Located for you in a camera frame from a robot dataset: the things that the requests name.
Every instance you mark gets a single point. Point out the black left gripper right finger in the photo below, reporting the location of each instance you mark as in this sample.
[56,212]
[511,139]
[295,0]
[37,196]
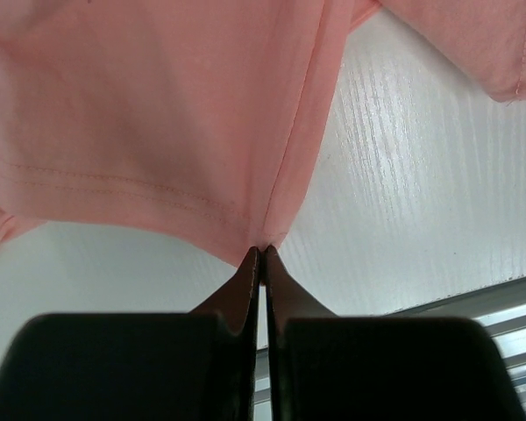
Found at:
[377,373]

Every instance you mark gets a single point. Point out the aluminium table frame rail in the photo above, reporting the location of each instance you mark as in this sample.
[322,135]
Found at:
[464,333]

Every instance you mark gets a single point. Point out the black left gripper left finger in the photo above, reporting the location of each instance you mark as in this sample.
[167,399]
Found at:
[197,365]

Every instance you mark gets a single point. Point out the pink t shirt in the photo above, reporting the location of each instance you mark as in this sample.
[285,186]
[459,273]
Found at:
[198,119]

